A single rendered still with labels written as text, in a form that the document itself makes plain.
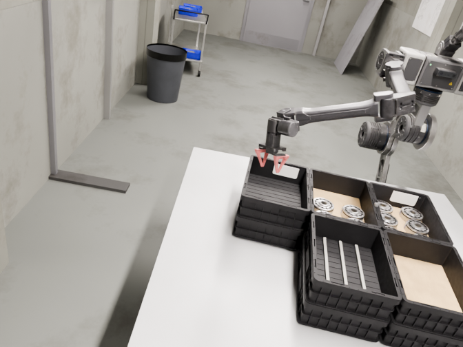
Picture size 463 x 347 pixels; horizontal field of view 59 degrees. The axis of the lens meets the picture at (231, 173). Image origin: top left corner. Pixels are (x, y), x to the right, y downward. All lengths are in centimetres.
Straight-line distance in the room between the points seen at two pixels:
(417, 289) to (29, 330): 181
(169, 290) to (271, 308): 38
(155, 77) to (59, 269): 285
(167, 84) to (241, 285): 357
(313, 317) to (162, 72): 378
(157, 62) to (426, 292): 383
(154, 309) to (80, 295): 105
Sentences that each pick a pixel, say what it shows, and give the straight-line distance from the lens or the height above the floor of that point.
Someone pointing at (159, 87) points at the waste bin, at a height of 19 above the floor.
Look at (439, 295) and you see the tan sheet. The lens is 179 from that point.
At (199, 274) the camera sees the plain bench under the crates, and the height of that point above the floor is 70.
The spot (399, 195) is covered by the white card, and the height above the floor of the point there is 90.
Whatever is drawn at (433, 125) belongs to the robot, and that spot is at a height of 120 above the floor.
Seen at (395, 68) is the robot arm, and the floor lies 148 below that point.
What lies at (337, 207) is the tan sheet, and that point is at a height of 83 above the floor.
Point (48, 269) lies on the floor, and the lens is 267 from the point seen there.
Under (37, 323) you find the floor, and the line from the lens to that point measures 241.
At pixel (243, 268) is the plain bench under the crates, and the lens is 170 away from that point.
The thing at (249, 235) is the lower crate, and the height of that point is 73.
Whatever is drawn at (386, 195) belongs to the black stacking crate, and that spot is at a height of 88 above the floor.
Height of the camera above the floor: 184
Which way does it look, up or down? 30 degrees down
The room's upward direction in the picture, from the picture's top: 12 degrees clockwise
